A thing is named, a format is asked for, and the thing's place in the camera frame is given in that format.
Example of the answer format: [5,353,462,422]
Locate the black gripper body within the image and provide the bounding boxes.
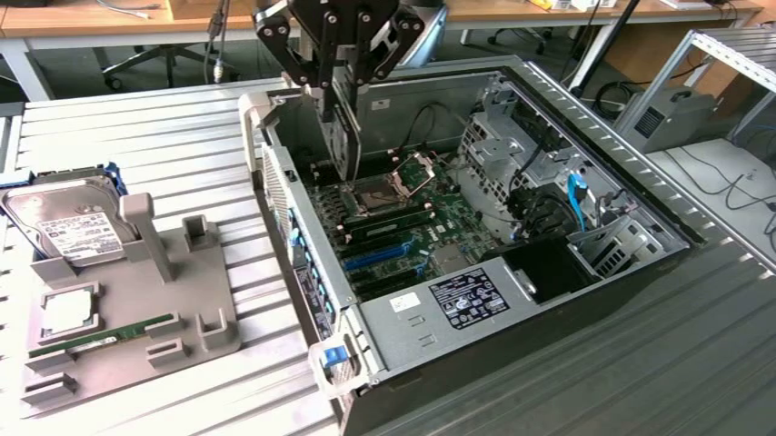
[288,0,400,23]

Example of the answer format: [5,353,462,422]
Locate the graphics card with metal bracket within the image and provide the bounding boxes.
[302,43,366,183]

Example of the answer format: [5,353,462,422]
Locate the brown cardboard box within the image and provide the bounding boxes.
[165,0,263,22]

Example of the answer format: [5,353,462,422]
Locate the black office chair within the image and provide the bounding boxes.
[458,26,554,55]
[99,43,239,91]

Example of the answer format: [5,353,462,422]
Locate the metal socket cover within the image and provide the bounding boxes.
[390,152,441,199]

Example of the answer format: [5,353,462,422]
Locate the silver disk bay cage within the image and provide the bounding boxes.
[457,111,529,228]

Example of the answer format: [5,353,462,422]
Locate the CPU socket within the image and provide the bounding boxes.
[342,181,402,215]

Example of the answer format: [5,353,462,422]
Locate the black tripod pole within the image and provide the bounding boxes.
[566,0,644,99]

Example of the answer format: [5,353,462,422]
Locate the wooden desk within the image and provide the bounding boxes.
[0,0,304,102]
[445,0,766,92]

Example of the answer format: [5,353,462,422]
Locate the green motherboard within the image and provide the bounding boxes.
[306,152,506,303]

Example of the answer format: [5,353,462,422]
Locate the blue disk caddy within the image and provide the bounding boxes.
[0,162,127,219]

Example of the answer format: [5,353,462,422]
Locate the silver chipset heat sink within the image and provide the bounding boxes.
[433,247,467,270]

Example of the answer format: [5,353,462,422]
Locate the gray computer box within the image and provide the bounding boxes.
[629,90,717,154]

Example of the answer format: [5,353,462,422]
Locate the silver hard disk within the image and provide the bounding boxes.
[0,176,137,272]

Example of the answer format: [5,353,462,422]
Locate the black fan shroud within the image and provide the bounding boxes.
[499,238,598,305]

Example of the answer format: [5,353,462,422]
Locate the silver power supply unit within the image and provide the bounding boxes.
[356,256,539,372]

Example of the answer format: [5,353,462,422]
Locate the silver CPU chip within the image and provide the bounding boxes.
[40,292,99,340]

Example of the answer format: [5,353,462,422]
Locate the open black PC case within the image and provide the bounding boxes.
[238,54,708,436]

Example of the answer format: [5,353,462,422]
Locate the green RAM stick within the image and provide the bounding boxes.
[27,315,175,360]

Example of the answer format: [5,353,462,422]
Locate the gray parts rack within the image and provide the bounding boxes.
[17,193,244,421]

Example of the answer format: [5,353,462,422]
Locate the gray hanging cable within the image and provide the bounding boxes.
[207,0,230,85]

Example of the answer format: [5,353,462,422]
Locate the coiled black cable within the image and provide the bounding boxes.
[593,80,633,122]

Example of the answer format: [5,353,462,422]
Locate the black wire bundle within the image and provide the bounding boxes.
[506,183,571,243]

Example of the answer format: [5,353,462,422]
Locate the blue disk wire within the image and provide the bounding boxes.
[566,172,593,235]

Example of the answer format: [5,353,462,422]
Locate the aluminium profile frame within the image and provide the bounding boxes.
[612,25,776,137]

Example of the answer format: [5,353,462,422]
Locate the gray disk bay bracket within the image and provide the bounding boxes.
[566,215,661,279]

